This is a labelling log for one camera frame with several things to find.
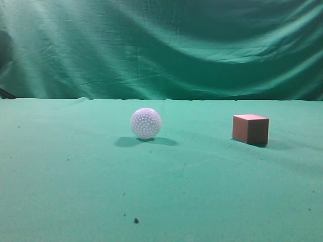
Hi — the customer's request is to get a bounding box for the white dimpled golf ball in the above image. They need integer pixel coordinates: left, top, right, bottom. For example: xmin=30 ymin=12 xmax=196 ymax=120
xmin=130 ymin=107 xmax=162 ymax=140

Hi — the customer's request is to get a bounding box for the pink cube block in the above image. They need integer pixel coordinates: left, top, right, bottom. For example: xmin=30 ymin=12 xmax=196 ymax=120
xmin=232 ymin=114 xmax=270 ymax=145

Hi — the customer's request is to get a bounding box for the green backdrop cloth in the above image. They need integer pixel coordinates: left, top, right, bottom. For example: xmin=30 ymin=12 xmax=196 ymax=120
xmin=1 ymin=1 xmax=322 ymax=101

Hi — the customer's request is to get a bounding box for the green table cloth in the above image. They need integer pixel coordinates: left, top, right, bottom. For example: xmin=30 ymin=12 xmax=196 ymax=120
xmin=1 ymin=98 xmax=322 ymax=241

